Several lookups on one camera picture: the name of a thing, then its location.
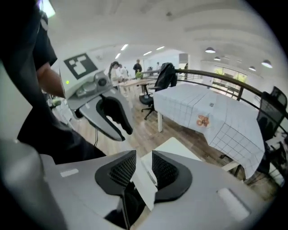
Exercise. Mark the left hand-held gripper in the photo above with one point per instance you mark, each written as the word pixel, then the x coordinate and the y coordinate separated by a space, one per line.
pixel 78 85

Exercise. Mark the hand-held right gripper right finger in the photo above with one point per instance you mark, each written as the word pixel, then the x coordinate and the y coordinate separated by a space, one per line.
pixel 202 202

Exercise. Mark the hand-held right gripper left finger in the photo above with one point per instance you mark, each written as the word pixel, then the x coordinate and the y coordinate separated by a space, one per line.
pixel 78 191

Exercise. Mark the white chair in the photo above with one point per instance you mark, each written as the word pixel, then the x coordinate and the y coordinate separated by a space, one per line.
pixel 175 149

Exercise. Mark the person's left forearm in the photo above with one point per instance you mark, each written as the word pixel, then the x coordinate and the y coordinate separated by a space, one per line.
pixel 51 80

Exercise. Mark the table with grid tablecloth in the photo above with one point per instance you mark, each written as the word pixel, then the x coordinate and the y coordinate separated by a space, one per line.
pixel 160 121

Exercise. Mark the black mesh office chair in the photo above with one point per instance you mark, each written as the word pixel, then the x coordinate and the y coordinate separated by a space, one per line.
pixel 270 112

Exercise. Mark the light wooden desk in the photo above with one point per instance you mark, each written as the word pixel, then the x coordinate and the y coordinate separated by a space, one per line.
pixel 135 82

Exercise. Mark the green potted plant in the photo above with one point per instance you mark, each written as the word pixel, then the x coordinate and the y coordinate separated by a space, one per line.
pixel 138 75

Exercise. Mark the person in dark shirt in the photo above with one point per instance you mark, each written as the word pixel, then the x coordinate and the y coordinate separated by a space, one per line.
pixel 45 125

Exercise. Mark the black jacket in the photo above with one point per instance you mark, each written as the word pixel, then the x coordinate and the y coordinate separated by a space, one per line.
pixel 167 74

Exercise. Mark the black metal railing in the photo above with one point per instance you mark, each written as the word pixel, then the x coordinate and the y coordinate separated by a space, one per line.
pixel 241 93

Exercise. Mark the dark pendant lamp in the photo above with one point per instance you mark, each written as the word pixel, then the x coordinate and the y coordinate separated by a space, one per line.
pixel 217 58
pixel 210 50
pixel 252 68
pixel 266 64

